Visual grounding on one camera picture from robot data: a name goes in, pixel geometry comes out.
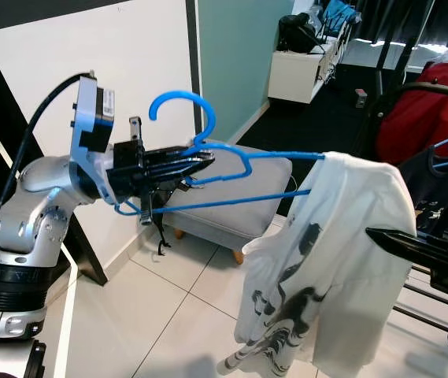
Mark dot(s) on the black metal clothes rack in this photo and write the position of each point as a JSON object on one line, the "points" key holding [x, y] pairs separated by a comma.
{"points": [[428, 87]]}

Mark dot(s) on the black floor mat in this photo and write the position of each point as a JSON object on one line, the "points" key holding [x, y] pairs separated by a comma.
{"points": [[310, 126]]}

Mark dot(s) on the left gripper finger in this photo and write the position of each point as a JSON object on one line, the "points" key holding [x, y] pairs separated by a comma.
{"points": [[175, 178], [184, 159]]}

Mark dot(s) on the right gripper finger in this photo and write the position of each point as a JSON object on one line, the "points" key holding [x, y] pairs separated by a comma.
{"points": [[409, 246]]}

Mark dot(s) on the navy printed garment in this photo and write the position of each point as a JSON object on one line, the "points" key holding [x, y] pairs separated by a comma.
{"points": [[436, 197]]}

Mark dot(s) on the white printed T-shirt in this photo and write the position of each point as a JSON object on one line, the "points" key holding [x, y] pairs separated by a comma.
{"points": [[342, 236]]}

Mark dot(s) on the red cloth with yellow print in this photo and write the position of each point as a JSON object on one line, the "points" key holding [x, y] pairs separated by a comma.
{"points": [[428, 118]]}

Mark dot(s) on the dark curtain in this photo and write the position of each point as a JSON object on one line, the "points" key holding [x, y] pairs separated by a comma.
{"points": [[412, 16]]}

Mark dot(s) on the blue bag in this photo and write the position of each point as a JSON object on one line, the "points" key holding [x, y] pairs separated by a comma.
{"points": [[340, 14]]}

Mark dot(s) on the grey ottoman stool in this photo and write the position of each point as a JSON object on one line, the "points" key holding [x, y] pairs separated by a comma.
{"points": [[224, 224]]}

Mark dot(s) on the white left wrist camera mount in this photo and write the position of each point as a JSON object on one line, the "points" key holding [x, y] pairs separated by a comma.
{"points": [[90, 110]]}

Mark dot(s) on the small grey box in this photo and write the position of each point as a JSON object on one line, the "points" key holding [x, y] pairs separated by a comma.
{"points": [[361, 98]]}

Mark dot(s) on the white shelf cabinet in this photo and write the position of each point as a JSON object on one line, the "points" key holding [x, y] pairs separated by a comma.
{"points": [[294, 79]]}

